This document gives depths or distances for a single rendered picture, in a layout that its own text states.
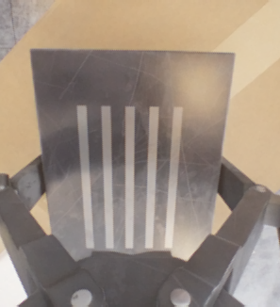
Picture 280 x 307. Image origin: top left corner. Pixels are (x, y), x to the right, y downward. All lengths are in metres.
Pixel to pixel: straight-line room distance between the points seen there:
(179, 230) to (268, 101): 0.17
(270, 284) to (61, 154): 1.86
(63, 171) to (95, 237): 0.06
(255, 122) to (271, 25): 0.09
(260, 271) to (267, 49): 1.66
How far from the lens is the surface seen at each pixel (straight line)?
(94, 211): 0.18
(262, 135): 0.28
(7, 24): 1.29
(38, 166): 0.18
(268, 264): 1.82
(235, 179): 0.17
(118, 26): 0.24
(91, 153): 0.16
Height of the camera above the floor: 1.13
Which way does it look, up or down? 72 degrees down
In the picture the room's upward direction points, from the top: 175 degrees clockwise
